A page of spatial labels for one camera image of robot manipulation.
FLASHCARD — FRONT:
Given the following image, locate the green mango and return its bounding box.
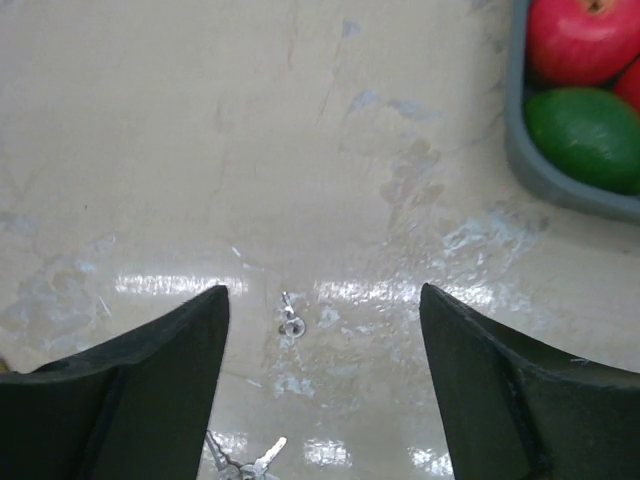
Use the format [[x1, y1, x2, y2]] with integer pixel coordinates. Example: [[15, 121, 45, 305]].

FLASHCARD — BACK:
[[523, 87, 639, 196]]

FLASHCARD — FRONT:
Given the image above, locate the grey fruit tray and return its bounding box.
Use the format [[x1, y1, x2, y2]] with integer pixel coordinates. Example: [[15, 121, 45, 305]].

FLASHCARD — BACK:
[[505, 1, 639, 223]]

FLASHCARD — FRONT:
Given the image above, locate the red apple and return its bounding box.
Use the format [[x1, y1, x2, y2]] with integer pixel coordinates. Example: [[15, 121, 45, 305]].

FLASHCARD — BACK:
[[526, 0, 639, 86], [613, 58, 640, 112]]

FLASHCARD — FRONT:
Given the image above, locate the silver key bunch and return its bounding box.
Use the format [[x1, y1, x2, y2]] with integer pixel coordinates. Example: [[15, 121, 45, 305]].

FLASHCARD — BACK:
[[204, 429, 289, 480]]

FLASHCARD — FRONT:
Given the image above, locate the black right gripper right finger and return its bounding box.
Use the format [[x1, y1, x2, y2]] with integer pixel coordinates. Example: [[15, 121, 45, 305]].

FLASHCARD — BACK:
[[420, 284, 639, 479]]

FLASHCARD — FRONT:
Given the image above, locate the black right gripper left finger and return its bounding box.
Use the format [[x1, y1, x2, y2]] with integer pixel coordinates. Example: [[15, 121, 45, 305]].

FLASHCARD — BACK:
[[1, 286, 230, 479]]

